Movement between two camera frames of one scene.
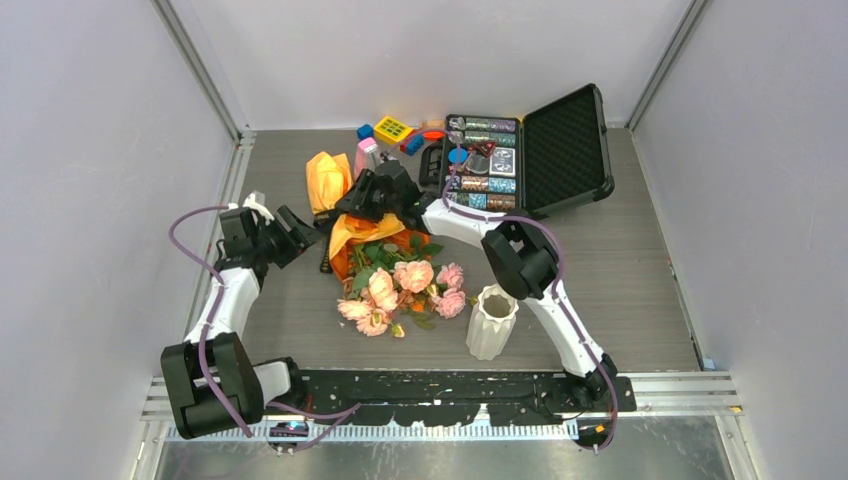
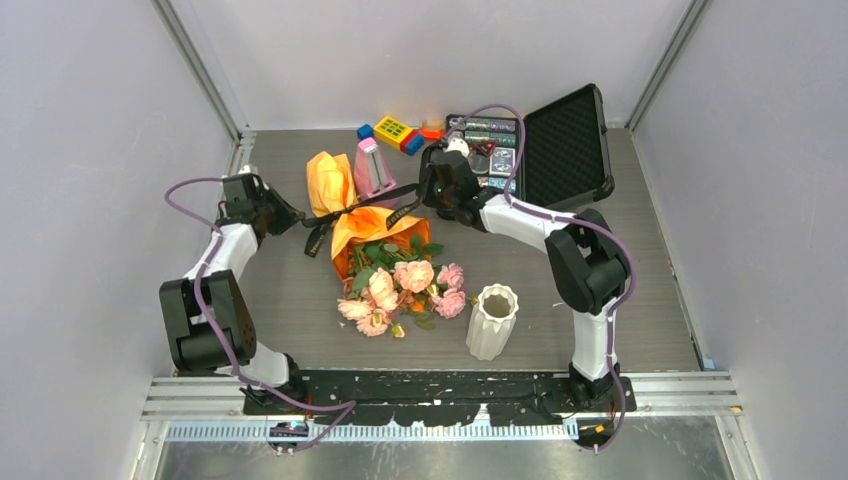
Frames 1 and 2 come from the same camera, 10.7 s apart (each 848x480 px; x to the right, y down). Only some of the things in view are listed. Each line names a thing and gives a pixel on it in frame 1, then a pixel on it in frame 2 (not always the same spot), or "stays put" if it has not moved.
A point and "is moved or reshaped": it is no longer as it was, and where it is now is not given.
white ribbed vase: (492, 323) stays put
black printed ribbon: (323, 221) is moved or reshaped
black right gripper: (363, 185) → (428, 199)
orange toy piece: (433, 135) stays put
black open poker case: (552, 159) stays put
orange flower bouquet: (392, 283) stays put
